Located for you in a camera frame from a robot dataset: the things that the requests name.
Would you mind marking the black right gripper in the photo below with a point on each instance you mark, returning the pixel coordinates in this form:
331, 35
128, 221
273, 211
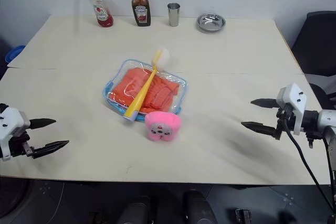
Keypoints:
284, 123

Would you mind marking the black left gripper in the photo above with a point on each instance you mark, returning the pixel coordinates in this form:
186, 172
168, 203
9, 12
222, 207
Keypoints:
18, 145

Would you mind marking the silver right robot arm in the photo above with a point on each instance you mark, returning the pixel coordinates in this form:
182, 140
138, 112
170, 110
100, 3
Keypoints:
324, 127

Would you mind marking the clear pouch with red cloth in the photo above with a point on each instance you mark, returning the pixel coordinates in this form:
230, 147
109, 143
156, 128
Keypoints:
145, 89

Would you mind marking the black office chair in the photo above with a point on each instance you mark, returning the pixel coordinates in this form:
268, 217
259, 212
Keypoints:
316, 53

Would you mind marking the blue round container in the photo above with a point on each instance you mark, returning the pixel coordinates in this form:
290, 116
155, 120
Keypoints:
14, 53

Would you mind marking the pink plush toy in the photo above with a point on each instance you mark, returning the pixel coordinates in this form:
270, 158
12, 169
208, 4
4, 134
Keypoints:
162, 127

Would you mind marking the stainless steel bowl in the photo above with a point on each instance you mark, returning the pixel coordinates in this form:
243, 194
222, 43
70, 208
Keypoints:
211, 22

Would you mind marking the dark rounded robot foot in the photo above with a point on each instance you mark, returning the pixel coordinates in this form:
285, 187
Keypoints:
135, 212

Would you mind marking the stainless steel cup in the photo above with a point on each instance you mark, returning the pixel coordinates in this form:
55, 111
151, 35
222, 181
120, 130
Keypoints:
173, 14

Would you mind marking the clear red ketchup bottle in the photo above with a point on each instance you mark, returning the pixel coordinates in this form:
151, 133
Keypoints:
101, 9

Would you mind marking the dark brown sauce bottle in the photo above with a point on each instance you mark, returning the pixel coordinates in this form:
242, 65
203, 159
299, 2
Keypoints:
140, 5

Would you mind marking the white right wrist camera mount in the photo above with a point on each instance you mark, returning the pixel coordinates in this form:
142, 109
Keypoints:
295, 104

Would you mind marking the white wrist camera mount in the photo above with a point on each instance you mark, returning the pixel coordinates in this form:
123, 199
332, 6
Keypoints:
10, 129
295, 104

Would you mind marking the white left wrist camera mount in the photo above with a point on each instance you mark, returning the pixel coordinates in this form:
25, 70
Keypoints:
10, 129

